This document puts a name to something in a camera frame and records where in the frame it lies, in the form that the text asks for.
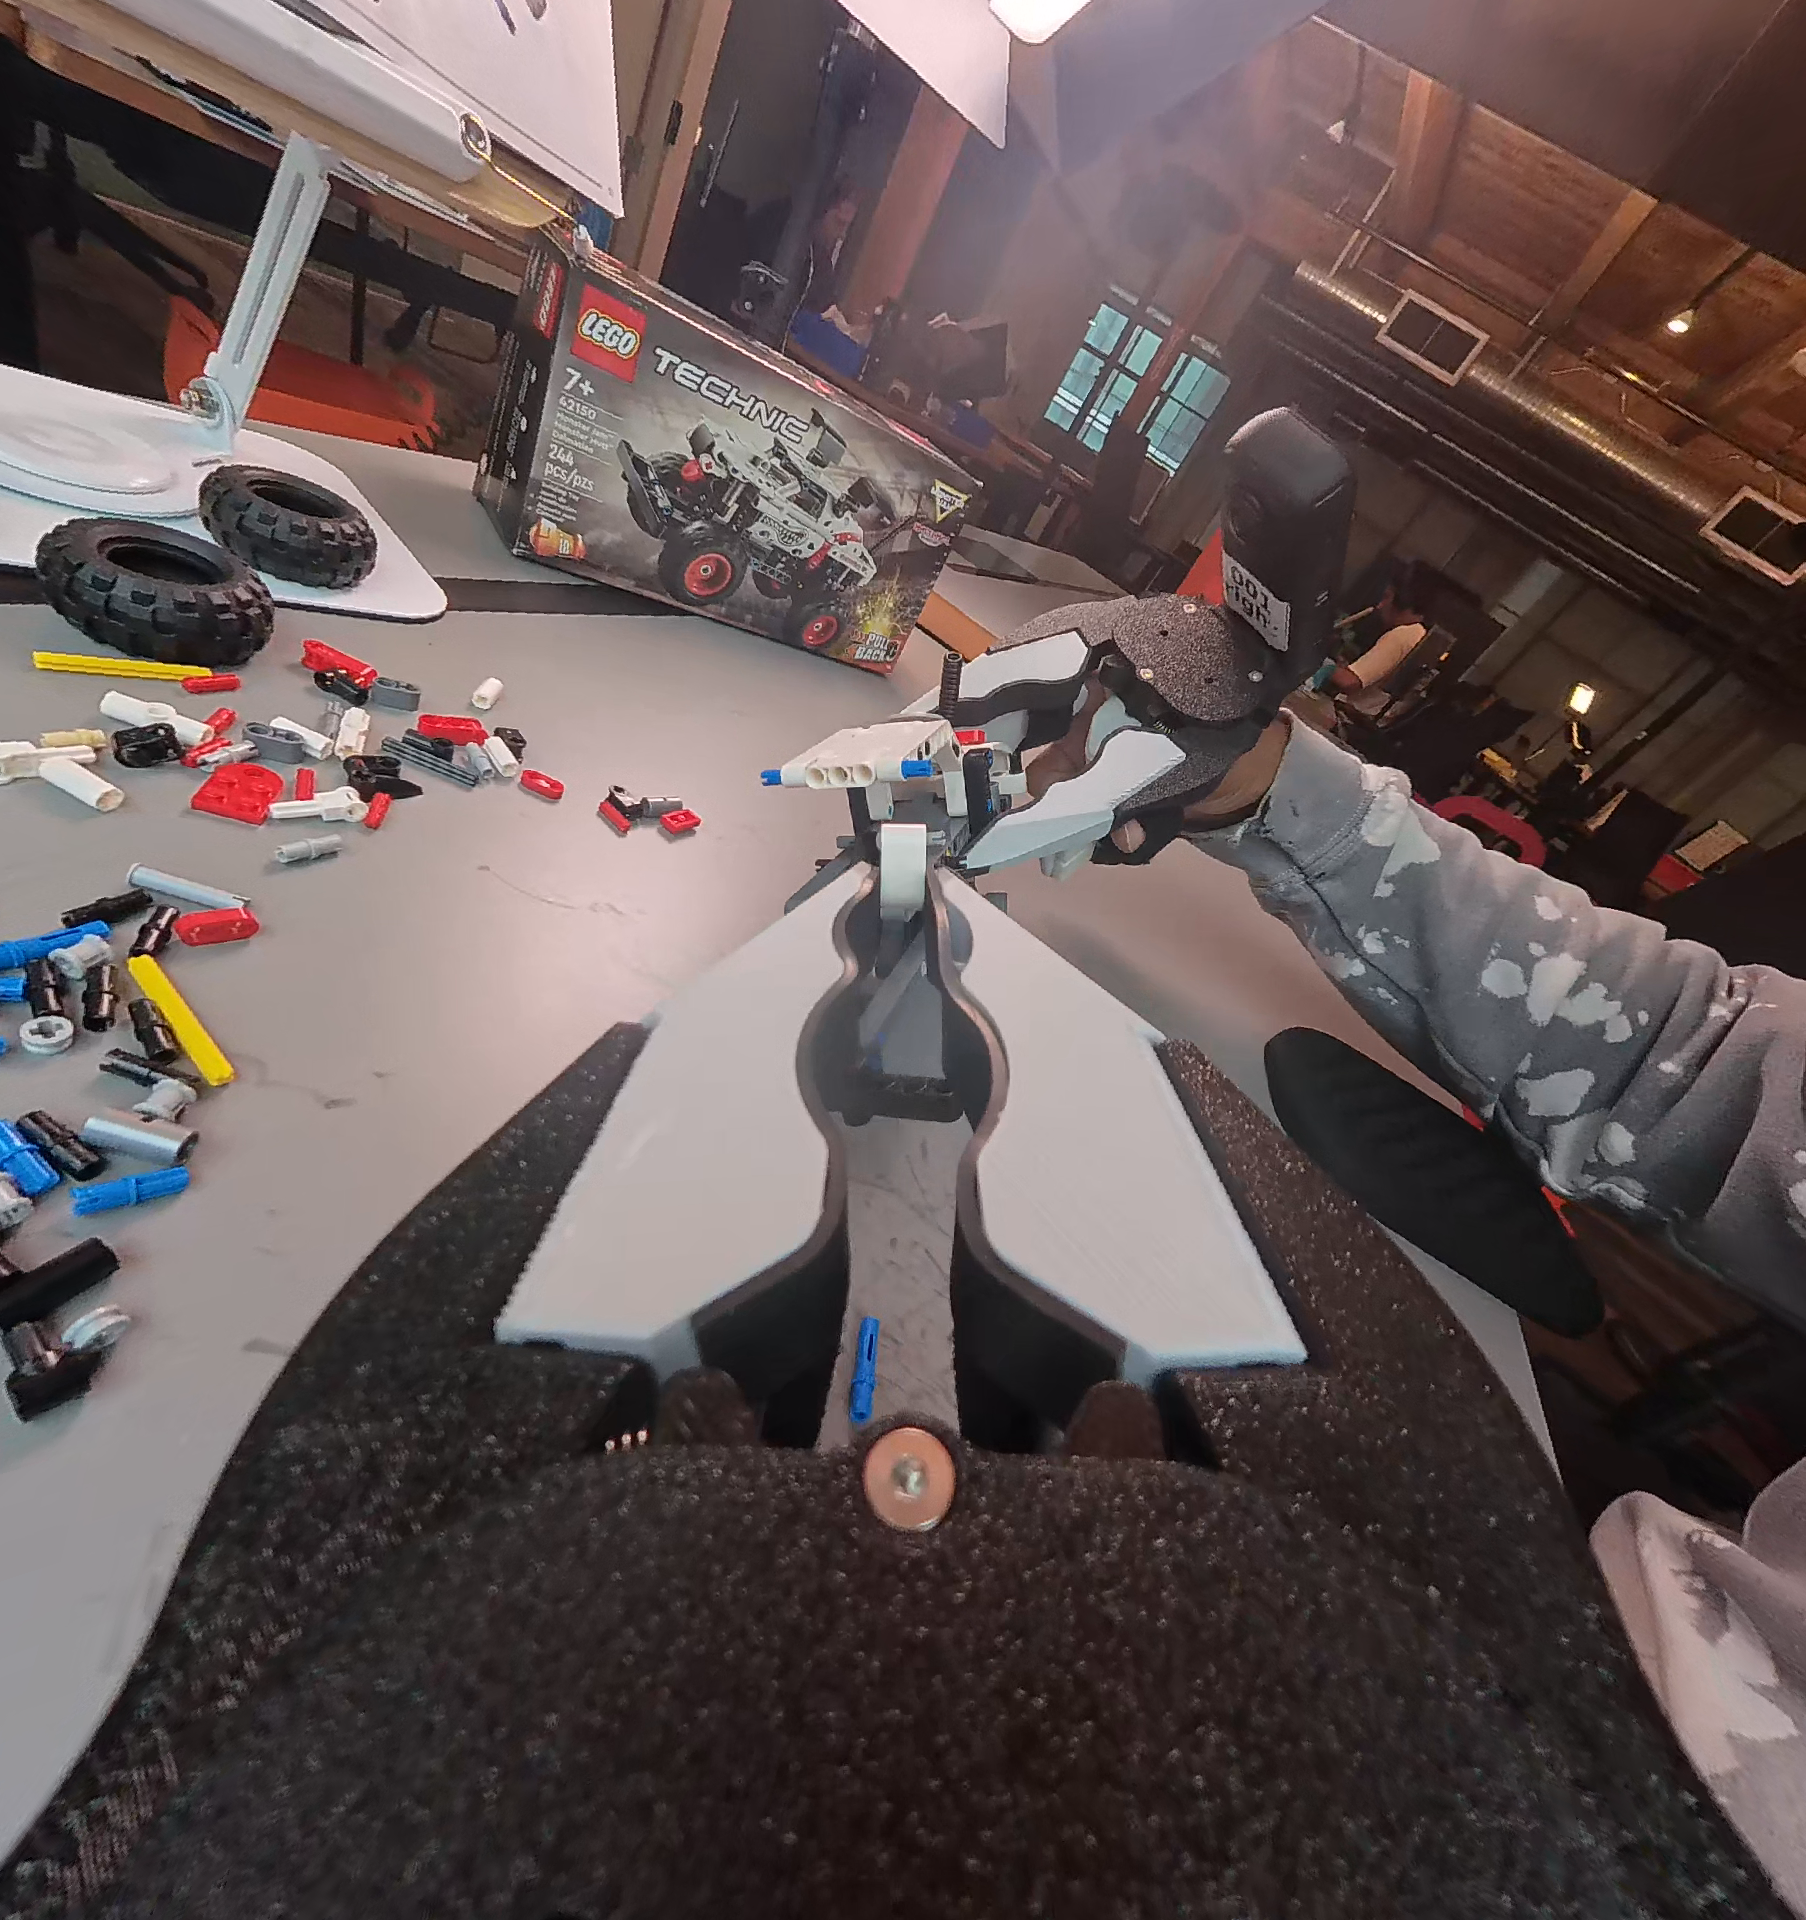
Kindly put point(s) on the person's right hand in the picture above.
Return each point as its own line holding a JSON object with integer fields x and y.
{"x": 1240, "y": 780}

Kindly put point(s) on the wood-edged grey table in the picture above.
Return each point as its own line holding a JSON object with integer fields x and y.
{"x": 1024, "y": 562}

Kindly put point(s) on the person's right forearm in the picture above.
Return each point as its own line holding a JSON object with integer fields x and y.
{"x": 1518, "y": 976}

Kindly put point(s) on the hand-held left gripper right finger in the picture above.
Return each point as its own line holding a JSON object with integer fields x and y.
{"x": 1129, "y": 1200}

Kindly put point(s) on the white black toy truck chassis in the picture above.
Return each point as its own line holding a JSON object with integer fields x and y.
{"x": 858, "y": 757}

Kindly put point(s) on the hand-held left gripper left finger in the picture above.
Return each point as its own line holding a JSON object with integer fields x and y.
{"x": 663, "y": 1200}

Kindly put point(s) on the white softbox light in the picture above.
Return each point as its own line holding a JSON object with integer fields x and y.
{"x": 979, "y": 61}

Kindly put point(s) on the yellow toy axle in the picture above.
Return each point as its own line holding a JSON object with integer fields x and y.
{"x": 180, "y": 1019}
{"x": 123, "y": 664}

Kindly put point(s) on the red chair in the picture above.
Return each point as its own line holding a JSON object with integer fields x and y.
{"x": 1488, "y": 824}

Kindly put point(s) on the black toy tyre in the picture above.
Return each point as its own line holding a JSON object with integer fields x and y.
{"x": 251, "y": 533}
{"x": 77, "y": 585}

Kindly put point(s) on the window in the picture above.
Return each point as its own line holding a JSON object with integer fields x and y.
{"x": 1136, "y": 375}

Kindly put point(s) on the white toy connector piece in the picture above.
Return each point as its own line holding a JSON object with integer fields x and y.
{"x": 903, "y": 865}

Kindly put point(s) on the long ribbed ceiling duct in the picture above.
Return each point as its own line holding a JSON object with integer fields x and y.
{"x": 1564, "y": 407}

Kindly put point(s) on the grey desk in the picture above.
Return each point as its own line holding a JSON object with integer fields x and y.
{"x": 469, "y": 976}

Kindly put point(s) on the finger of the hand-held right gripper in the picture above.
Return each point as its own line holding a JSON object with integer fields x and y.
{"x": 1030, "y": 671}
{"x": 1105, "y": 787}

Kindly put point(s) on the printed toy truck box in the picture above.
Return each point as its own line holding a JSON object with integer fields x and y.
{"x": 722, "y": 451}

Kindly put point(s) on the pile of blue black pins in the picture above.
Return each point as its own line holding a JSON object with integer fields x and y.
{"x": 33, "y": 1276}

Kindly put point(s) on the white book stand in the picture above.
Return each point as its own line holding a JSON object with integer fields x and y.
{"x": 94, "y": 436}

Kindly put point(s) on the blue toy pin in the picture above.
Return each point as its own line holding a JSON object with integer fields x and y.
{"x": 861, "y": 1368}

